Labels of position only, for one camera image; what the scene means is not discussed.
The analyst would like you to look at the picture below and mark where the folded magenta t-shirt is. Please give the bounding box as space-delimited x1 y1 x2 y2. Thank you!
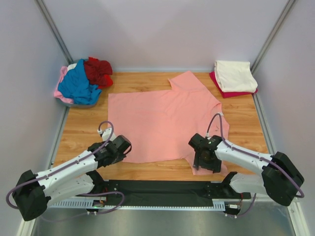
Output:
209 71 258 98

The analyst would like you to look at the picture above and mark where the dark red t-shirt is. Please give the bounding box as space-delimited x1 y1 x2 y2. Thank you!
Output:
84 57 114 89

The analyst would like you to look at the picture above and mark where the right corner aluminium post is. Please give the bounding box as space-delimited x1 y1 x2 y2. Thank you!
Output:
251 0 298 75

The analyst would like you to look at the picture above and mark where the salmon pink t-shirt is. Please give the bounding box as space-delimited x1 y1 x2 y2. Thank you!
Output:
108 71 229 166

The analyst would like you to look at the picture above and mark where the blue t-shirt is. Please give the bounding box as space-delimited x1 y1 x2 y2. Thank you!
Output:
58 59 102 105

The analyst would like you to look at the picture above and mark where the corner aluminium post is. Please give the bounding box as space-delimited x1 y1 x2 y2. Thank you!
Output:
34 0 73 64
251 0 298 75

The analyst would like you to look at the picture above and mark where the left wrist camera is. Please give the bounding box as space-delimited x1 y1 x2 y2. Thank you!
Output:
97 127 117 142

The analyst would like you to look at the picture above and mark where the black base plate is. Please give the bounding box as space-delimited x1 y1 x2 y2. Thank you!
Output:
88 180 251 207

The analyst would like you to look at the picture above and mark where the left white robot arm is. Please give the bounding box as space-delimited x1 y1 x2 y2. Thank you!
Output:
11 135 131 221

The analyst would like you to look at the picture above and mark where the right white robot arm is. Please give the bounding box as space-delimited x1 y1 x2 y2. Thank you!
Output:
189 134 304 207

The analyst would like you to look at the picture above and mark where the folded white t-shirt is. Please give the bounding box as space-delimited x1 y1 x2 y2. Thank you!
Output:
214 60 258 93

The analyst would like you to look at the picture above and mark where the white t-shirt in basket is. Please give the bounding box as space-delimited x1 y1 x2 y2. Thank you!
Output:
67 63 77 71

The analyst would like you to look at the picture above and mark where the light pink t-shirt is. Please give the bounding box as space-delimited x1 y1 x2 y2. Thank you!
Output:
53 65 74 104

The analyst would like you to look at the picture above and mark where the white slotted cable duct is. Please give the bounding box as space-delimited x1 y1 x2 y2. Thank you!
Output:
51 198 225 211

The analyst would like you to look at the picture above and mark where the left corner aluminium post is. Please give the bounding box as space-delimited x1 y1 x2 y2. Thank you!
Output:
34 0 73 64

